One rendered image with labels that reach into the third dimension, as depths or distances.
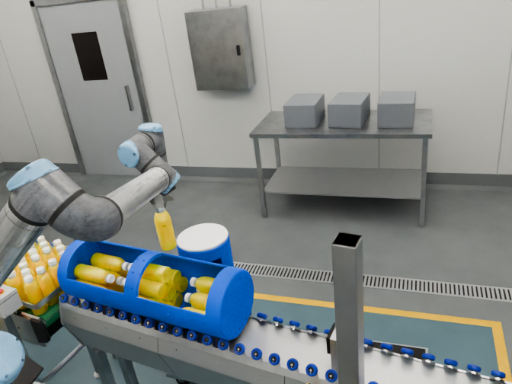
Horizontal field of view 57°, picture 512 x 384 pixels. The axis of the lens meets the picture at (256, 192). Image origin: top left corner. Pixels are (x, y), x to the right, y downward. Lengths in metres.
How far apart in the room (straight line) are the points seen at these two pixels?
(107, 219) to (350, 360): 0.73
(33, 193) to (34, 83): 5.59
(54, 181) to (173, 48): 4.38
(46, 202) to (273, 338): 1.15
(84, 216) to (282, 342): 1.08
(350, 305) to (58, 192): 0.75
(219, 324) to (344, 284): 0.78
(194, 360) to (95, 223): 1.04
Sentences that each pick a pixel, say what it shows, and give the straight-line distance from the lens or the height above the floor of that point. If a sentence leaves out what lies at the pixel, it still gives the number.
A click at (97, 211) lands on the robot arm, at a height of 1.81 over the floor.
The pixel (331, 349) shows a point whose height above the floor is 1.03.
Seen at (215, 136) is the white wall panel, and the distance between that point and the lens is 5.57.
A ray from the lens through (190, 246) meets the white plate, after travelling 2.46.
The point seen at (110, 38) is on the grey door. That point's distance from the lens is 5.82.
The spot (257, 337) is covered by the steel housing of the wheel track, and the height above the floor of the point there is 0.93.
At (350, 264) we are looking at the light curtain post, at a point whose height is 1.65.
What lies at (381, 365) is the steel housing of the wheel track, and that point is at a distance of 1.90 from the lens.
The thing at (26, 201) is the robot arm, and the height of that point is 1.87.
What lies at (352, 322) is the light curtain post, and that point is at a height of 1.48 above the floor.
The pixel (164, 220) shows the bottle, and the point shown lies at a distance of 1.99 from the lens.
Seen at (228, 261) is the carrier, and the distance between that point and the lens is 2.53.
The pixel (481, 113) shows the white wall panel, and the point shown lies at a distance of 5.04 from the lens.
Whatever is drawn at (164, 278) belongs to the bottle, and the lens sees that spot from 2.06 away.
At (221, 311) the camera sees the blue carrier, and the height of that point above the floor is 1.15.
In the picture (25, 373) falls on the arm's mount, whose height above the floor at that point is 1.13.
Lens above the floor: 2.31
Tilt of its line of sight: 26 degrees down
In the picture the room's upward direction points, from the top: 7 degrees counter-clockwise
